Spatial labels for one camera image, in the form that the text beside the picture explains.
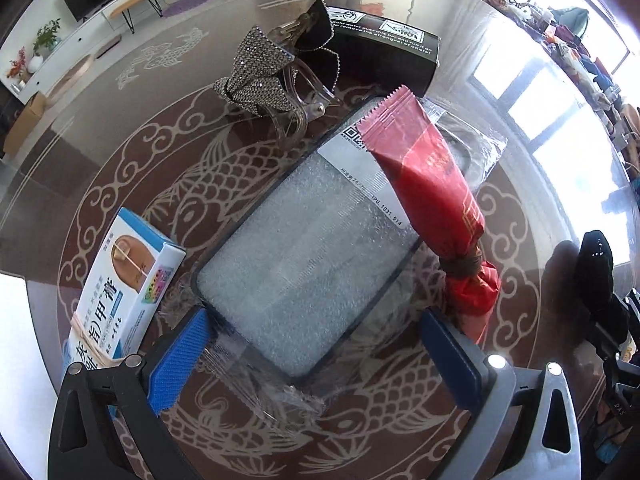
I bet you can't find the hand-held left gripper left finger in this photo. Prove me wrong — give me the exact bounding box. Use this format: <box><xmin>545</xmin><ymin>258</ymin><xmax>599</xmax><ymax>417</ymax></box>
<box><xmin>47</xmin><ymin>307</ymin><xmax>216</xmax><ymax>480</ymax></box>

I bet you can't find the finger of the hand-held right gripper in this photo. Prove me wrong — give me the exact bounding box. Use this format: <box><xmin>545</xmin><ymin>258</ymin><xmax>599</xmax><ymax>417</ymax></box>
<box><xmin>589</xmin><ymin>305</ymin><xmax>632</xmax><ymax>361</ymax></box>

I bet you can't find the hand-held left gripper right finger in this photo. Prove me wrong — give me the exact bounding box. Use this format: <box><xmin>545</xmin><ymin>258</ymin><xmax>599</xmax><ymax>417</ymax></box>
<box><xmin>420</xmin><ymin>308</ymin><xmax>583</xmax><ymax>480</ymax></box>

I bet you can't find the black cloth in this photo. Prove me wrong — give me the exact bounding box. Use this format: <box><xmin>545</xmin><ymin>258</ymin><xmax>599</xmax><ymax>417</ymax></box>
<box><xmin>580</xmin><ymin>230</ymin><xmax>615</xmax><ymax>313</ymax></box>

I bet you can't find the phone case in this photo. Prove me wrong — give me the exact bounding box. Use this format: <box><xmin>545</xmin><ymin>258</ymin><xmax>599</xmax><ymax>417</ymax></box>
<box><xmin>190</xmin><ymin>95</ymin><xmax>508</xmax><ymax>426</ymax></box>

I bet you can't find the red snack packet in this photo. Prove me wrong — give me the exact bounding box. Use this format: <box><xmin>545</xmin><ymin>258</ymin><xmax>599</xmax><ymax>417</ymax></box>
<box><xmin>356</xmin><ymin>86</ymin><xmax>502</xmax><ymax>346</ymax></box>

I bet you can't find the blue white ointment box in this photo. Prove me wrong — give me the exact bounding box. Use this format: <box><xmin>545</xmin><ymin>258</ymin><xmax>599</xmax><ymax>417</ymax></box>
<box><xmin>62</xmin><ymin>207</ymin><xmax>187</xmax><ymax>376</ymax></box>

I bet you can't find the tan rubber band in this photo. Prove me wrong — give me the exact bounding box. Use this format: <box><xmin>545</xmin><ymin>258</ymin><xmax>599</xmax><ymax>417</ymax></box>
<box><xmin>70</xmin><ymin>310</ymin><xmax>130</xmax><ymax>368</ymax></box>

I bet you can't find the white board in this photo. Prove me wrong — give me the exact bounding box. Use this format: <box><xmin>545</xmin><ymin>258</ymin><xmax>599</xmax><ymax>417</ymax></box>
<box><xmin>0</xmin><ymin>270</ymin><xmax>32</xmax><ymax>411</ymax></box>

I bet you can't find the cardboard box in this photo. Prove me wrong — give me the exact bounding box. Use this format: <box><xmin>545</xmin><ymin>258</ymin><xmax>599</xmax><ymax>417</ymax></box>
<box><xmin>0</xmin><ymin>91</ymin><xmax>47</xmax><ymax>158</ymax></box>

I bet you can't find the cluttered side table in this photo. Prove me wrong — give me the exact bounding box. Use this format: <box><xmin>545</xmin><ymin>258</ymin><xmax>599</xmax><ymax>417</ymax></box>
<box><xmin>480</xmin><ymin>0</ymin><xmax>640</xmax><ymax>176</ymax></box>

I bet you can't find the rhinestone bow hair clip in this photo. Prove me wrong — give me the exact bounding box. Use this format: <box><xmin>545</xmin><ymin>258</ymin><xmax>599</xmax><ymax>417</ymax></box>
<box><xmin>214</xmin><ymin>0</ymin><xmax>346</xmax><ymax>151</ymax></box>

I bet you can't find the black printed box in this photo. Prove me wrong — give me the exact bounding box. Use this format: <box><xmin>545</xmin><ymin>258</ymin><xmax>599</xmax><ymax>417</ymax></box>
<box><xmin>325</xmin><ymin>5</ymin><xmax>441</xmax><ymax>98</ymax></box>

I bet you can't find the red flower arrangement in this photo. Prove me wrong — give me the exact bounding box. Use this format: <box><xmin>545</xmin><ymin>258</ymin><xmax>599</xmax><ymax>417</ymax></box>
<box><xmin>7</xmin><ymin>47</ymin><xmax>28</xmax><ymax>78</ymax></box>

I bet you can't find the white television cabinet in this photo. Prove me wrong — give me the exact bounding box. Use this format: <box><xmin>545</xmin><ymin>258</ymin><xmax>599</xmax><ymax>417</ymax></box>
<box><xmin>0</xmin><ymin>0</ymin><xmax>211</xmax><ymax>96</ymax></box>

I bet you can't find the green potted plant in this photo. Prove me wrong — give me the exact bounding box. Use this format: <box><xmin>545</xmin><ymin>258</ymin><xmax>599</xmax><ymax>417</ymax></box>
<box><xmin>32</xmin><ymin>19</ymin><xmax>62</xmax><ymax>56</ymax></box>

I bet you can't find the brown hair tie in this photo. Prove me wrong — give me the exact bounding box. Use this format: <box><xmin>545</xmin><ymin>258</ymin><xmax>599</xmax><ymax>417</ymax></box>
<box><xmin>440</xmin><ymin>252</ymin><xmax>486</xmax><ymax>278</ymax></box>

